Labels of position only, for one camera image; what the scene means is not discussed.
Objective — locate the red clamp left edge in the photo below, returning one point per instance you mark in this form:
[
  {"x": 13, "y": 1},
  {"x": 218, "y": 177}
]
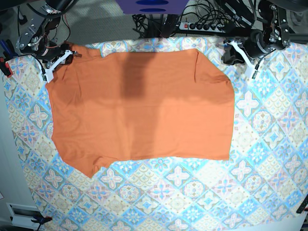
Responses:
[{"x": 5, "y": 68}]

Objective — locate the black clamp right edge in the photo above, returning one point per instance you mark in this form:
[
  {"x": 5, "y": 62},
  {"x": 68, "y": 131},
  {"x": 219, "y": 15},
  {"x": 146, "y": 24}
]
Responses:
[{"x": 303, "y": 206}]

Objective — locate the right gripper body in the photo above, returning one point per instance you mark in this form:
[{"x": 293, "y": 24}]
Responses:
[{"x": 48, "y": 54}]

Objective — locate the blue clamp bottom left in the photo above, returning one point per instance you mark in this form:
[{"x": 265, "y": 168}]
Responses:
[{"x": 41, "y": 220}]

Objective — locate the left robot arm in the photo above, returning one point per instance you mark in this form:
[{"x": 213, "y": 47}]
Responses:
[{"x": 274, "y": 35}]

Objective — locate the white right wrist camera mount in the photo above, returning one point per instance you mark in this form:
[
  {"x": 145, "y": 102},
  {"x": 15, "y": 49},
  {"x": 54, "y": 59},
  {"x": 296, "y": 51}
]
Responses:
[{"x": 47, "y": 73}]

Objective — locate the patterned tile tablecloth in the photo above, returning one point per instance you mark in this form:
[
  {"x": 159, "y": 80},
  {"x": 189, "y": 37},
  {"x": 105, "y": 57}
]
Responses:
[{"x": 265, "y": 179}]

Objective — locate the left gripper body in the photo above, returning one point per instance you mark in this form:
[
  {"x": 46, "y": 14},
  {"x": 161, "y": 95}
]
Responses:
[{"x": 258, "y": 42}]

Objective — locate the orange T-shirt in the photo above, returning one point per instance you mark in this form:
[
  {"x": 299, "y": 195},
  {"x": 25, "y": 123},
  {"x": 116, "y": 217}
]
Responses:
[{"x": 140, "y": 105}]

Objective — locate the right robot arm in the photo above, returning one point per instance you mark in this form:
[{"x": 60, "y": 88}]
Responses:
[{"x": 35, "y": 41}]

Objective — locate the white power strip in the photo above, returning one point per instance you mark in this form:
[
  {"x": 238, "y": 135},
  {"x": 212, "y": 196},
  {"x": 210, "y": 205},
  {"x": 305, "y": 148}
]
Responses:
[{"x": 201, "y": 27}]

